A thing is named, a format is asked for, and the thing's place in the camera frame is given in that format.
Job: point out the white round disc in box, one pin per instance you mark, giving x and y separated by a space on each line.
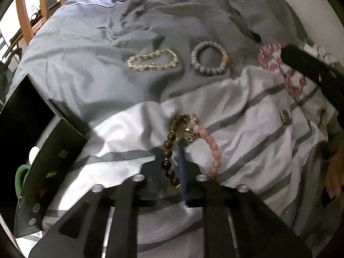
33 154

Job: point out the grey bead bracelet orange bead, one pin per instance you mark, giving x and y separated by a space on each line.
209 58

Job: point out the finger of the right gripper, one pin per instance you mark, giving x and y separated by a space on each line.
324 75

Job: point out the grey striped duvet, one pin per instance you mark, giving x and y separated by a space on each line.
120 69

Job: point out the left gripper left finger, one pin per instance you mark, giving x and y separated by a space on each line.
103 223

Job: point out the green jade bangle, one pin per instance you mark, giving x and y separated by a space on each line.
20 177

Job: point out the black jewelry box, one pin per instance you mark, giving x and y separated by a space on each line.
28 119

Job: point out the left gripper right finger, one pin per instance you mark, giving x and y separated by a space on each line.
236 223

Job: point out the person's right hand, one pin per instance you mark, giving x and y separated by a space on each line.
334 175

